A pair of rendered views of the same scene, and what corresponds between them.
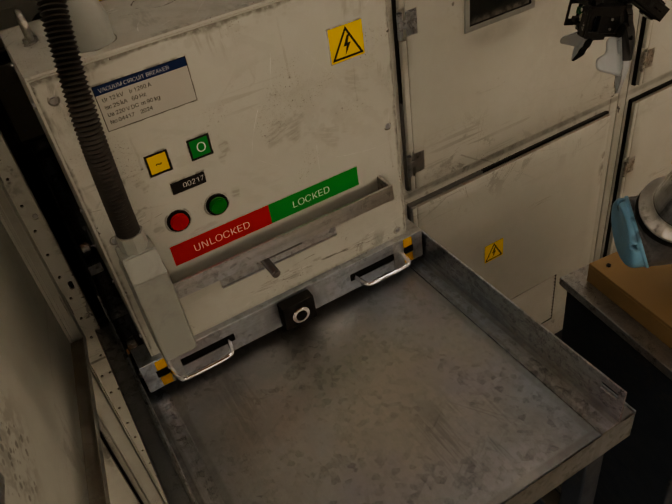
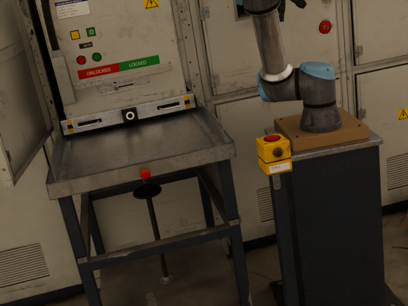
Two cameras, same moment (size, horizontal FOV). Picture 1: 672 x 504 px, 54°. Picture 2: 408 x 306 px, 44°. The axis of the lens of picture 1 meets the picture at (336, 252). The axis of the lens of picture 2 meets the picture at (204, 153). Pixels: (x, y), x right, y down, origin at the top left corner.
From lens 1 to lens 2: 1.26 m
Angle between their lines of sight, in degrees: 23
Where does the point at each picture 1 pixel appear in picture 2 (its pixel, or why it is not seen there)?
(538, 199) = not seen: hidden behind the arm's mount
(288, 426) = (105, 144)
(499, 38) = not seen: hidden behind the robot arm
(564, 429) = (203, 145)
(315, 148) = (139, 42)
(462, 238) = (248, 130)
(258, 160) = (114, 42)
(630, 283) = (284, 123)
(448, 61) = (228, 33)
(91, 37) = not seen: outside the picture
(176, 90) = (83, 8)
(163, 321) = (62, 85)
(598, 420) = (217, 142)
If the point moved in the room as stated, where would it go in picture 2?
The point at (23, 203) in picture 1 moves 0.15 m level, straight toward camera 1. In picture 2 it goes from (38, 61) to (36, 66)
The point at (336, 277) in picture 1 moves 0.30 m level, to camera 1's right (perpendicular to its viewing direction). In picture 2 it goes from (150, 105) to (222, 98)
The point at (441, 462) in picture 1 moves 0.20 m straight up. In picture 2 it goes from (150, 150) to (138, 94)
